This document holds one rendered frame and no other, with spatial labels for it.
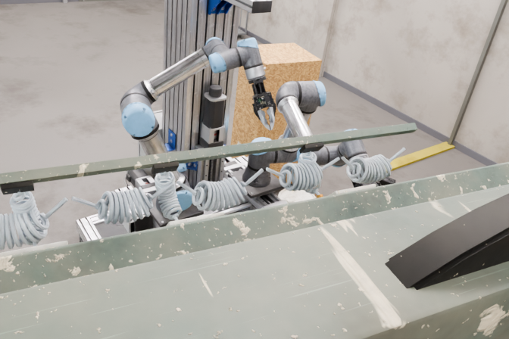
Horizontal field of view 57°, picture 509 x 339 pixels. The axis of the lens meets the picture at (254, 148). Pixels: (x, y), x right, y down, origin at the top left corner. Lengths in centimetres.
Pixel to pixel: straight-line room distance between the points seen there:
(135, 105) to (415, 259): 152
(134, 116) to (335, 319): 152
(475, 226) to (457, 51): 534
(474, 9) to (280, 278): 533
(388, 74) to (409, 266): 593
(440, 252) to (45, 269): 57
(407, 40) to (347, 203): 518
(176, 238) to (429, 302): 53
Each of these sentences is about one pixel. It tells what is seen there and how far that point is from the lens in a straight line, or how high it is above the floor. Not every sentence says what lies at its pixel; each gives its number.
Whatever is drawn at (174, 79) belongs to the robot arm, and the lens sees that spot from 189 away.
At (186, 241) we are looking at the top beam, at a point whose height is 189.
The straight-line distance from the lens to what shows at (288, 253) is 33.
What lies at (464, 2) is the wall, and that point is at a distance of 563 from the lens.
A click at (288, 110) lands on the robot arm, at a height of 159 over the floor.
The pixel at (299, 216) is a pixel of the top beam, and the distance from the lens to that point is 87.
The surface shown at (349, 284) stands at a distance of 32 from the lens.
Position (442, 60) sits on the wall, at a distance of 578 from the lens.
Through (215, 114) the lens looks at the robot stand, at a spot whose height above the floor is 145.
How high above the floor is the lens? 242
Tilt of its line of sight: 30 degrees down
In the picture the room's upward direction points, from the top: 8 degrees clockwise
